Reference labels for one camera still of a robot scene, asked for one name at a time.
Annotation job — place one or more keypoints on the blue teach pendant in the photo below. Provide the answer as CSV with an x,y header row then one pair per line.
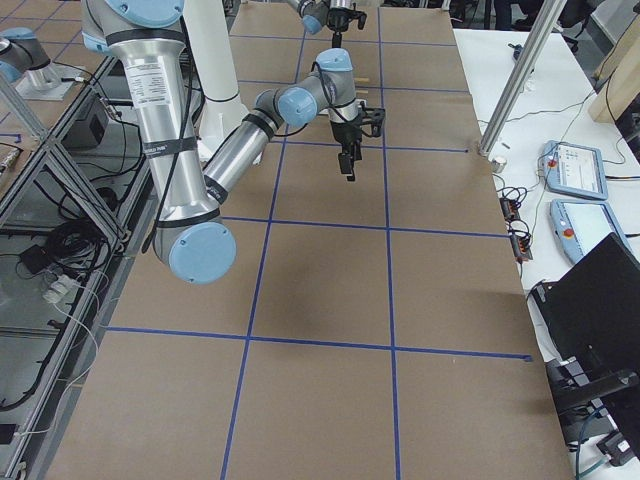
x,y
582,225
573,170

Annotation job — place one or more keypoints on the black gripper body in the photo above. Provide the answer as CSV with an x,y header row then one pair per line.
x,y
338,21
344,132

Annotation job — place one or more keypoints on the far blue teach pendant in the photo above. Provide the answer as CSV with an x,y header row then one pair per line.
x,y
573,170

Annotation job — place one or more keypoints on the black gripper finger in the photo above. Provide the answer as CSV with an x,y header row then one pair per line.
x,y
355,150
346,164

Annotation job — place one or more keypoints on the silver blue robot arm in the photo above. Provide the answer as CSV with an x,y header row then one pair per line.
x,y
197,135
315,12

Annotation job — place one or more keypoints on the near blue teach pendant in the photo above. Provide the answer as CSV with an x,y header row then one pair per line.
x,y
582,225

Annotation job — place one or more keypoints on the black laptop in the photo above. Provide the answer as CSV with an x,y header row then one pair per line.
x,y
592,312

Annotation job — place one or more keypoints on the aluminium frame post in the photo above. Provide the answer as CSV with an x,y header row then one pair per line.
x,y
533,46

